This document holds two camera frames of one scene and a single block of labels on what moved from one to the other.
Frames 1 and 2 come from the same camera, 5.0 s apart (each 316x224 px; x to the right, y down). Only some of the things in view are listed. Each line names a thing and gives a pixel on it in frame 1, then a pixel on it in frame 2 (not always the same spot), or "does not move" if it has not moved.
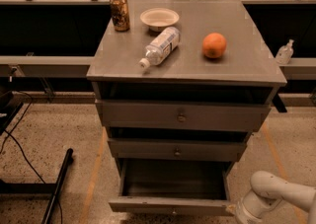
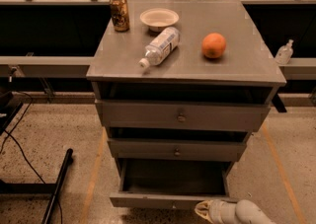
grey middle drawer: x=177 y=149 does not move
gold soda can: x=119 y=12 does not move
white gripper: x=243 y=215 to x=216 y=210
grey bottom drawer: x=173 y=186 does not move
